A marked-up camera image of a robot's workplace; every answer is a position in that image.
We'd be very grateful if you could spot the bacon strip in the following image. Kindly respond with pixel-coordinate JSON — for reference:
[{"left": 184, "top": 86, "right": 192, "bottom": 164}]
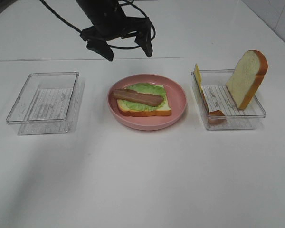
[
  {"left": 112, "top": 88, "right": 164, "bottom": 106},
  {"left": 202, "top": 94, "right": 226, "bottom": 125}
]

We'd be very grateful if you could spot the clear plastic bin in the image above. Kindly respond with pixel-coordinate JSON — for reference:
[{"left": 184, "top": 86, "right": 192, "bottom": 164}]
[
  {"left": 191, "top": 69, "right": 266, "bottom": 130},
  {"left": 6, "top": 72, "right": 80, "bottom": 135}
]

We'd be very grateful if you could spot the right clear plastic bin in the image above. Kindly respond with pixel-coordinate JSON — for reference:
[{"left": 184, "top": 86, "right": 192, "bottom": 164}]
[{"left": 191, "top": 69, "right": 266, "bottom": 130}]

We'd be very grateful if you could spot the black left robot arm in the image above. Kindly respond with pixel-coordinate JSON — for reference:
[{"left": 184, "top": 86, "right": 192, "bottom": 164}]
[{"left": 77, "top": 0, "right": 153, "bottom": 61}]

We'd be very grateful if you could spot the yellow cheese slice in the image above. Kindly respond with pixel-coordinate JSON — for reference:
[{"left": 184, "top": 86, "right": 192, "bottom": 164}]
[{"left": 193, "top": 64, "right": 204, "bottom": 95}]

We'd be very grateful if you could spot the white bread slice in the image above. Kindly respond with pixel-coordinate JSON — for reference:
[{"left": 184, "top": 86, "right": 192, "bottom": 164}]
[
  {"left": 226, "top": 50, "right": 268, "bottom": 110},
  {"left": 116, "top": 99, "right": 171, "bottom": 117}
]

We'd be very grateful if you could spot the green lettuce leaf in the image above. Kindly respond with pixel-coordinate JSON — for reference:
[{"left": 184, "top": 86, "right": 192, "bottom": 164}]
[{"left": 117, "top": 83, "right": 171, "bottom": 112}]

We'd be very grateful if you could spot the left clear plastic bin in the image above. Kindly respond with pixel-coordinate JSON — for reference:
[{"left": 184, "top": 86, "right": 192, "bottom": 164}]
[{"left": 6, "top": 72, "right": 80, "bottom": 135}]

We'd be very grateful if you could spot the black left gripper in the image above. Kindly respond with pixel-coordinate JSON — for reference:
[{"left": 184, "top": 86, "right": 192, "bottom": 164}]
[{"left": 79, "top": 0, "right": 153, "bottom": 61}]

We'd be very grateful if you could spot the pink round plate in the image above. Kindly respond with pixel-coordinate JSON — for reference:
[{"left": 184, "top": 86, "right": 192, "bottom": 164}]
[{"left": 107, "top": 74, "right": 187, "bottom": 131}]

